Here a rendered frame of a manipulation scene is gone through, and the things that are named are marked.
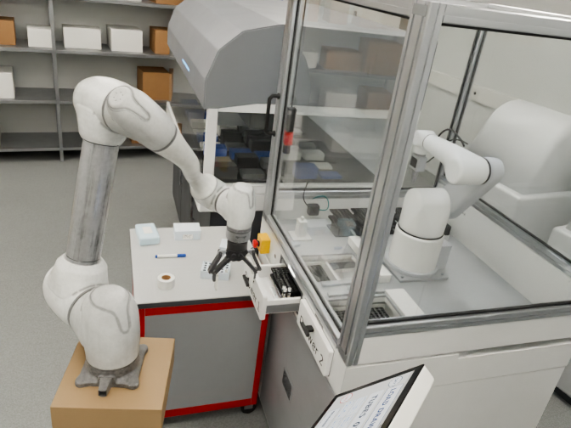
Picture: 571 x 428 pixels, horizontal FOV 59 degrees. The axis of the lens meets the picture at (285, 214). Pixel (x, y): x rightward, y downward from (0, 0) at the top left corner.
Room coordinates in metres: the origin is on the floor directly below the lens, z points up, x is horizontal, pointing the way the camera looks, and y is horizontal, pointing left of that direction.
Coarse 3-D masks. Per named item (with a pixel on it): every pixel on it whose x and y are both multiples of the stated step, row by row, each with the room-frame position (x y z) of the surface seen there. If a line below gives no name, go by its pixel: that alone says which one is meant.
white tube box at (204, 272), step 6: (204, 264) 1.89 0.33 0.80; (210, 264) 1.90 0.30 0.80; (228, 264) 1.92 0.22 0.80; (204, 270) 1.86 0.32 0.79; (222, 270) 1.87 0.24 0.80; (228, 270) 1.87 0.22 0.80; (204, 276) 1.84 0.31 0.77; (210, 276) 1.84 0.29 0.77; (222, 276) 1.84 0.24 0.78; (228, 276) 1.85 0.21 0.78
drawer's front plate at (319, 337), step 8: (304, 304) 1.52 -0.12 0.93; (304, 312) 1.50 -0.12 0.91; (312, 312) 1.48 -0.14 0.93; (304, 320) 1.49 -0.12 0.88; (312, 320) 1.43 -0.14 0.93; (320, 328) 1.39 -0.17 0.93; (304, 336) 1.47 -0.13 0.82; (312, 336) 1.41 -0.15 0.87; (320, 336) 1.35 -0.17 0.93; (312, 344) 1.40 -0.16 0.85; (320, 344) 1.34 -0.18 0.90; (328, 344) 1.31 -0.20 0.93; (312, 352) 1.39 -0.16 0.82; (320, 352) 1.33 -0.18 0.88; (328, 352) 1.28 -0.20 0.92; (328, 360) 1.28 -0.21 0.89; (320, 368) 1.31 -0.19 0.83; (328, 368) 1.28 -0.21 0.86
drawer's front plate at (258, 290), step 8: (248, 256) 1.79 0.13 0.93; (248, 272) 1.73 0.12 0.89; (256, 280) 1.63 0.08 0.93; (248, 288) 1.71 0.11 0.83; (256, 288) 1.62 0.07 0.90; (256, 296) 1.60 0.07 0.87; (264, 296) 1.53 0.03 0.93; (256, 304) 1.59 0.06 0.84; (264, 304) 1.53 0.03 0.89; (264, 312) 1.53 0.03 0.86
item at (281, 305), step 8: (264, 264) 1.81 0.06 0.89; (272, 264) 1.81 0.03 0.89; (280, 264) 1.82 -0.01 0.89; (264, 272) 1.80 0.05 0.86; (272, 272) 1.81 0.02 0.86; (264, 280) 1.77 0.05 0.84; (272, 280) 1.78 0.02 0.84; (264, 288) 1.72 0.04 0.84; (272, 296) 1.67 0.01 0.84; (272, 304) 1.56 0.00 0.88; (280, 304) 1.57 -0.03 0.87; (288, 304) 1.58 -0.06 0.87; (296, 304) 1.59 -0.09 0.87; (272, 312) 1.56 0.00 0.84; (280, 312) 1.57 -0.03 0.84
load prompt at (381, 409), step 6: (402, 384) 0.91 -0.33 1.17; (390, 390) 0.92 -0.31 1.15; (396, 390) 0.90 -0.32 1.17; (384, 396) 0.90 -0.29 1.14; (390, 396) 0.88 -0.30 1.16; (384, 402) 0.87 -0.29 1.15; (390, 402) 0.86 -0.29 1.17; (378, 408) 0.85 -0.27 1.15; (384, 408) 0.84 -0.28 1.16; (372, 414) 0.84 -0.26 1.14; (378, 414) 0.82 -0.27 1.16; (384, 414) 0.81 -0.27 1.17; (372, 420) 0.81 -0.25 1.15; (378, 420) 0.80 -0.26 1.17; (366, 426) 0.80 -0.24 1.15; (372, 426) 0.79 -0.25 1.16
